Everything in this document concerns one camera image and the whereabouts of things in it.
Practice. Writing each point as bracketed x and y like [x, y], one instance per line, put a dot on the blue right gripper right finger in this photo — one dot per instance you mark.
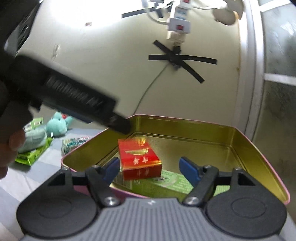
[190, 170]

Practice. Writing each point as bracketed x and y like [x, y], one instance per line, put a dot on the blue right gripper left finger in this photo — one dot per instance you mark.
[111, 170]

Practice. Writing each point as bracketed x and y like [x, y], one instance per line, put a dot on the long green box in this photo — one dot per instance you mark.
[168, 185]

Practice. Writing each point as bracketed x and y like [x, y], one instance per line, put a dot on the red cigarette box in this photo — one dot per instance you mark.
[138, 160]

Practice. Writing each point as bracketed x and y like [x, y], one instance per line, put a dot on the small green box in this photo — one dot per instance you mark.
[36, 122]

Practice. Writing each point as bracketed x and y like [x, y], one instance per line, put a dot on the patterned tissue pack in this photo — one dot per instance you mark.
[69, 144]

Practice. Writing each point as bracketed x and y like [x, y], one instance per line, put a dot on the teal plush toy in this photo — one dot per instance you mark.
[58, 125]

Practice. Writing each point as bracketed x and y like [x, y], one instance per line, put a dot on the mint green pencil pouch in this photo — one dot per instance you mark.
[35, 138]

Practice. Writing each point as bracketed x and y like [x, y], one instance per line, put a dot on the green wet wipes pack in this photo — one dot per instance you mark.
[29, 158]

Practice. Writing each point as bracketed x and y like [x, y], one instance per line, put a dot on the person's left hand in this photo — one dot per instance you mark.
[9, 151]

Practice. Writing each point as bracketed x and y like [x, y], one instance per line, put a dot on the pink macaron biscuit tin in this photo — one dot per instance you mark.
[224, 147]

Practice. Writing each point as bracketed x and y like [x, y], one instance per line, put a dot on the striped blue white bedsheet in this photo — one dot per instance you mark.
[22, 180]

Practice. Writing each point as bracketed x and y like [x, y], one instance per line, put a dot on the black tape cross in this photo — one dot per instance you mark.
[175, 58]

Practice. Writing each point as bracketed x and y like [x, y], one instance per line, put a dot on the white power strip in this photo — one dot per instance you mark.
[178, 24]

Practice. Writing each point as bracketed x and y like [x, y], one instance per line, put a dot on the frosted glass window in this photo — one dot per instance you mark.
[271, 122]

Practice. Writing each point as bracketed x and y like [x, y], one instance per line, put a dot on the white wall fan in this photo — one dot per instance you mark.
[228, 15]

